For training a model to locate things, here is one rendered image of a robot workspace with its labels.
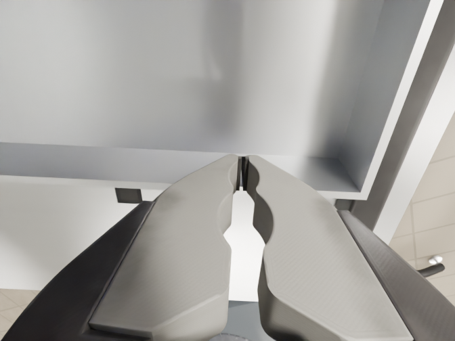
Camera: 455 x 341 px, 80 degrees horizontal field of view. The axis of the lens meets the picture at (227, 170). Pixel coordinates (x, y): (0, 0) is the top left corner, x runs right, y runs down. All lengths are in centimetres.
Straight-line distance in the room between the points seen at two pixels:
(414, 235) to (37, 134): 163
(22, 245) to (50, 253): 2
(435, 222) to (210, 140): 157
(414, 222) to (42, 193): 155
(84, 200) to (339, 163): 16
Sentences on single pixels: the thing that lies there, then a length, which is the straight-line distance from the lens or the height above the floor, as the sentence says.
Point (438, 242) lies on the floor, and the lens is 179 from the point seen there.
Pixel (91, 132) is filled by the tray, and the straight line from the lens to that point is 17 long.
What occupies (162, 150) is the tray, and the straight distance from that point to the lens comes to 16.
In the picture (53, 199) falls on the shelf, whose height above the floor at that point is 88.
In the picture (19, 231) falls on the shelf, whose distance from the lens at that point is 25.
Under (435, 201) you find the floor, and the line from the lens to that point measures 158.
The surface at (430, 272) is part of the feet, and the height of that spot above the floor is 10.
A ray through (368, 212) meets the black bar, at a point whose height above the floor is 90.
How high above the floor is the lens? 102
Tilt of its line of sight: 58 degrees down
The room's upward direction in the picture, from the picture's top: 177 degrees counter-clockwise
